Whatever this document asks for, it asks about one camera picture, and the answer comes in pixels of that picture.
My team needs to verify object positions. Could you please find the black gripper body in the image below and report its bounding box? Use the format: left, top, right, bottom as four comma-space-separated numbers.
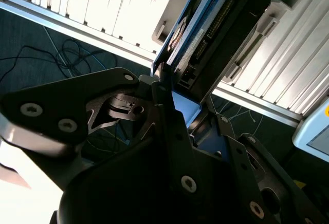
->
58, 90, 249, 224

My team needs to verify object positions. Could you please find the hard disk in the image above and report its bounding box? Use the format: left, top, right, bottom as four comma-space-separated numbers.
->
150, 0, 296, 163

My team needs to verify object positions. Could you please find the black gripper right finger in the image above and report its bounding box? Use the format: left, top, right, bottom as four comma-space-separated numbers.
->
212, 113, 329, 224

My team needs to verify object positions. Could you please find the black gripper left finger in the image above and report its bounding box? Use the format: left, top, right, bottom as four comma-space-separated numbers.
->
0, 67, 204, 197

